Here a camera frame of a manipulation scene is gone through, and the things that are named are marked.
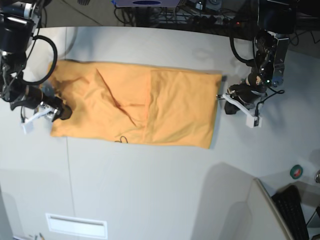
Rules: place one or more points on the black keyboard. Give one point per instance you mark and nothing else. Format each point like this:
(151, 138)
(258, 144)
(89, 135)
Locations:
(288, 203)

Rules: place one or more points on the green tape roll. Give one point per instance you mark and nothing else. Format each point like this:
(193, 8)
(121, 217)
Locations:
(296, 172)

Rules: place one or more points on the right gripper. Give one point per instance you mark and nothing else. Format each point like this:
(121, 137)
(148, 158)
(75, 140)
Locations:
(32, 97)

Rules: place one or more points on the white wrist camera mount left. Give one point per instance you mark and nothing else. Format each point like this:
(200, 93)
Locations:
(252, 120)

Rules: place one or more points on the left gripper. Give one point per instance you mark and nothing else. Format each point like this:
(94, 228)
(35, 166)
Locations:
(244, 94)

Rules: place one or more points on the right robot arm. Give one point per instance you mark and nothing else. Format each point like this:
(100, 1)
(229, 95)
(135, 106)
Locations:
(19, 19)

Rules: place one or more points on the white paper label on table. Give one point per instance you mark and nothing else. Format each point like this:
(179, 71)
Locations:
(80, 227)

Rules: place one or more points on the orange yellow t-shirt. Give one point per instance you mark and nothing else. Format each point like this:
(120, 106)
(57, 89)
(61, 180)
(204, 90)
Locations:
(147, 105)

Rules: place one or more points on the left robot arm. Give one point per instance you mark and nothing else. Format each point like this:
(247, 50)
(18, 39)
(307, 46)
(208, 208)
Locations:
(276, 20)

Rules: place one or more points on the black power strip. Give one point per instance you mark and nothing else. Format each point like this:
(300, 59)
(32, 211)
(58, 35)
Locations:
(208, 21)

